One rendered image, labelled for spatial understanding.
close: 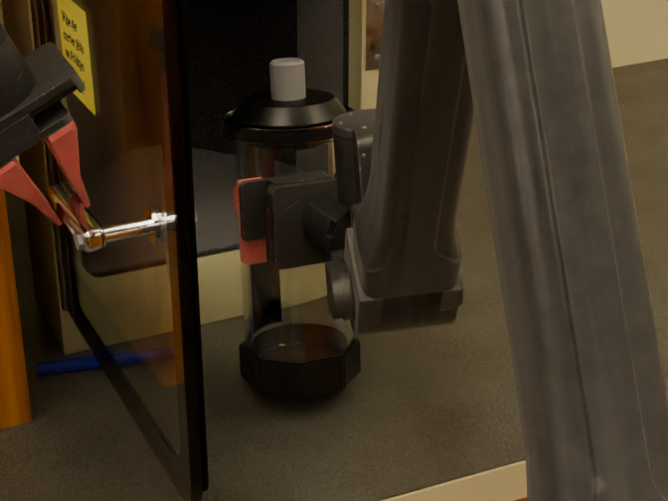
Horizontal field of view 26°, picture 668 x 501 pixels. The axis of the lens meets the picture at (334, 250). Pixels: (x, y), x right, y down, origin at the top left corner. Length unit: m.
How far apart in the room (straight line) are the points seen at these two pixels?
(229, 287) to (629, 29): 0.85
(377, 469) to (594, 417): 0.65
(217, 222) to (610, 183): 0.85
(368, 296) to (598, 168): 0.41
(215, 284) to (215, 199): 0.11
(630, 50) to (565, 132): 1.48
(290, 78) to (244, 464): 0.31
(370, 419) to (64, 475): 0.25
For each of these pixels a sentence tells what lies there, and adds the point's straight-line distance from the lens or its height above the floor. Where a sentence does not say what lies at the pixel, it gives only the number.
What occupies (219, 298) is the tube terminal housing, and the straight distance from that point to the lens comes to 1.34.
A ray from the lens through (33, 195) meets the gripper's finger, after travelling 0.96.
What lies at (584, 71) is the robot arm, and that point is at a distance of 0.54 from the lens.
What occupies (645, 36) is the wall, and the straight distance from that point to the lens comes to 2.02.
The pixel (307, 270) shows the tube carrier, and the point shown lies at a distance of 1.16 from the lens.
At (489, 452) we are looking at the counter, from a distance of 1.18.
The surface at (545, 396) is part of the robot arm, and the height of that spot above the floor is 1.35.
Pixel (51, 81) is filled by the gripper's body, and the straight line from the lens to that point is 0.94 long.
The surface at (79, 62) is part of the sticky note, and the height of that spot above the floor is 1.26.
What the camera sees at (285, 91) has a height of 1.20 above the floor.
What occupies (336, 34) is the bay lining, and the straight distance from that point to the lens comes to 1.32.
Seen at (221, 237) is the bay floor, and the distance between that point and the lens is 1.33.
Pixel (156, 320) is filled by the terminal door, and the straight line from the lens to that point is 1.00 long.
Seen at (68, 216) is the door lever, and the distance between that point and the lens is 0.97.
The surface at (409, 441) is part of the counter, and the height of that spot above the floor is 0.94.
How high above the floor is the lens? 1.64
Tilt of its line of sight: 28 degrees down
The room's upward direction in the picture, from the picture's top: straight up
